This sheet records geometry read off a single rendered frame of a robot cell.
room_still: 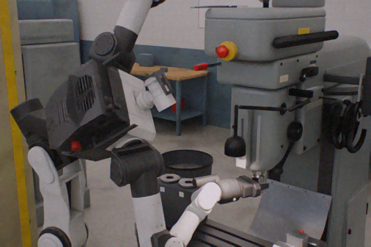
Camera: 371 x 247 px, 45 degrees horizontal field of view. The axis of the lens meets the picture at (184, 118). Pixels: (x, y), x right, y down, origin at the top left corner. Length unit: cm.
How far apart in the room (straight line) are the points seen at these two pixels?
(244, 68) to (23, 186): 196
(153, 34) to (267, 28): 637
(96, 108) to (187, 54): 592
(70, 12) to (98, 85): 749
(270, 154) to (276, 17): 48
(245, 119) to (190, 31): 568
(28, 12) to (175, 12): 318
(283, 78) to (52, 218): 99
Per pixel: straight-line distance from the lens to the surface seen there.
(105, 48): 154
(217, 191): 157
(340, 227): 213
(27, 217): 318
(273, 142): 157
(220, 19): 144
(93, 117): 134
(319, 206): 205
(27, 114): 168
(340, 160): 200
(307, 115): 172
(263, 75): 147
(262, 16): 137
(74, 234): 180
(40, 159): 167
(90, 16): 886
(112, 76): 145
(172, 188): 196
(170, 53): 743
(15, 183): 306
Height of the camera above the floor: 191
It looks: 15 degrees down
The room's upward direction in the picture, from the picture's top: straight up
